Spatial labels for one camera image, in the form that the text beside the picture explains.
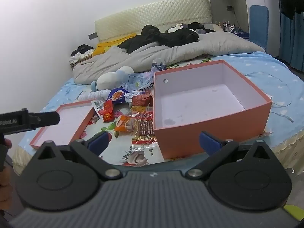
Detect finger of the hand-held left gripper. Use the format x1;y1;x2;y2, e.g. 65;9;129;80
28;111;60;130

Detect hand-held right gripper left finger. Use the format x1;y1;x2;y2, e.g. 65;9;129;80
30;131;121;181

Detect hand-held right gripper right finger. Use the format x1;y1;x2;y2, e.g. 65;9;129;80
185;131;279;181

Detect orange snack packet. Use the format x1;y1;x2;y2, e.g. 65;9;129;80
115;115;135;133

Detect red snack packet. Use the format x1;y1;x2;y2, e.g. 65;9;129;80
103;99;115;122

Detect orange cardboard box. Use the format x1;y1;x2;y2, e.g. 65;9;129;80
153;60;273;160

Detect blue noodle snack packet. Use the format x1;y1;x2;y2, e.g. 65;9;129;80
106;88;131;104

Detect person's left hand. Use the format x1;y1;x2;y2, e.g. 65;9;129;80
0;139;13;202

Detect pink box left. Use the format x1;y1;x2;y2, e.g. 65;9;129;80
29;100;96;149

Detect pile of snack packets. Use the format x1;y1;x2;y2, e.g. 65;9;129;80
38;57;219;167

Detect white red barcode packet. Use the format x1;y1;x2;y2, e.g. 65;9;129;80
91;99;106;119

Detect white plastic bottle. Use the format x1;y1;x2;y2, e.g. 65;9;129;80
78;89;112;101

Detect clear sausage stick packet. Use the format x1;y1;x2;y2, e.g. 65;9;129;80
132;120;158;146

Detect red rectangular snack pack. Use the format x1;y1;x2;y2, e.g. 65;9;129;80
131;91;154;106

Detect white and blue plush toy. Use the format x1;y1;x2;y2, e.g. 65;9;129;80
90;66;135;92

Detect clear blue-printed plastic bag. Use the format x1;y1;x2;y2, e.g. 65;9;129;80
122;72;155;93

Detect pile of clothes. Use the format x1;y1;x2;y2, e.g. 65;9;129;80
70;44;94;64

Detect crumpled blue plastic bag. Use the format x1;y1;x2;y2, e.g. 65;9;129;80
150;58;167;73

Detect yellow cloth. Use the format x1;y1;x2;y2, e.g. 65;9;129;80
92;34;138;57

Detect grey duvet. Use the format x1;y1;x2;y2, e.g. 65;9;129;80
72;31;266;85

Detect lime green object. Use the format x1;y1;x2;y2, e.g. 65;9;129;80
284;204;304;222

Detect black clothing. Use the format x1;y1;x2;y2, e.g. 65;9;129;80
118;24;199;54

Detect dark clothes heap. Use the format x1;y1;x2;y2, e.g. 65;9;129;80
187;22;215;35

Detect group of small bottles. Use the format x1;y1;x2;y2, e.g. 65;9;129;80
217;21;235;32

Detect blue curtains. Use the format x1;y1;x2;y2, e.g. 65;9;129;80
278;9;304;73

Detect cream quilted headboard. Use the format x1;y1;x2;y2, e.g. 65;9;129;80
94;0;209;44

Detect white built-in cabinet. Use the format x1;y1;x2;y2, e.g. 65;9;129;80
205;0;250;32

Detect white charging cable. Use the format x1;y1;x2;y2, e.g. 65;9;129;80
245;72;295;123

